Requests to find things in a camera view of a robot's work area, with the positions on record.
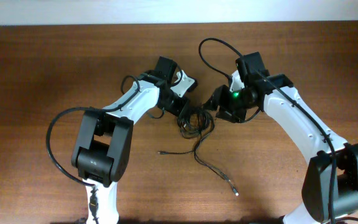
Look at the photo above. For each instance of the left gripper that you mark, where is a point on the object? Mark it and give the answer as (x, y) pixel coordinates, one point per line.
(182, 107)

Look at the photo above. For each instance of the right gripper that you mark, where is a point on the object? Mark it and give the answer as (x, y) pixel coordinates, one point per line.
(219, 96)

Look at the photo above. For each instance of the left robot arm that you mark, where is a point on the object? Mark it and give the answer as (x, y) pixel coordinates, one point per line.
(102, 148)

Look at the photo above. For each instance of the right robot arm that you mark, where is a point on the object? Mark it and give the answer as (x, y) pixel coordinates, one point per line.
(330, 187)

